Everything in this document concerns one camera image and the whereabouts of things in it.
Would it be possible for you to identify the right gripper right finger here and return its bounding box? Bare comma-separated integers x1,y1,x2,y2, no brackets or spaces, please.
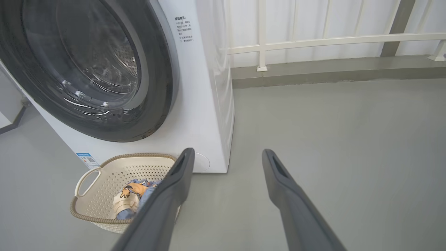
262,149,347,251

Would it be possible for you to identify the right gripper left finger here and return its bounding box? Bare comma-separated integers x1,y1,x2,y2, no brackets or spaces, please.
111,148,195,251

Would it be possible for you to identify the cream and blue printed garment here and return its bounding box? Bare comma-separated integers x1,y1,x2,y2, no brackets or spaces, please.
112,184,148,218

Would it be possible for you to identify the dark round washing machine door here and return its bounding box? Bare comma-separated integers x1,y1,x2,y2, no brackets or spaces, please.
0,0,180,143

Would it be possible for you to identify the cream perforated laundry basket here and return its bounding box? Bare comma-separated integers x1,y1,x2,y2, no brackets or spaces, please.
70,153,182,234

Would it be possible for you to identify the white washing machine body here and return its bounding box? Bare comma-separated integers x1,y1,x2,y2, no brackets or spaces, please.
0,0,234,174

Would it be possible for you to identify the round white filter cover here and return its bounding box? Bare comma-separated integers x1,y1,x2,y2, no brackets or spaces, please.
192,152,211,173

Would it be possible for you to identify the blue energy label sticker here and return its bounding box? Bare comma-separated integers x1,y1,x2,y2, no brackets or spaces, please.
76,152,100,170

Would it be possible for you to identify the grey concrete curb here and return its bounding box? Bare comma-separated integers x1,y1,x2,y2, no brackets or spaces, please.
231,55,446,89

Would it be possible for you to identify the perforated steel drum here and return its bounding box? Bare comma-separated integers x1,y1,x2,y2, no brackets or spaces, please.
59,35,140,115

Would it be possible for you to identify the white metal railing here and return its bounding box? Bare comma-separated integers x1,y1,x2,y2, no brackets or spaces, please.
223,0,446,72

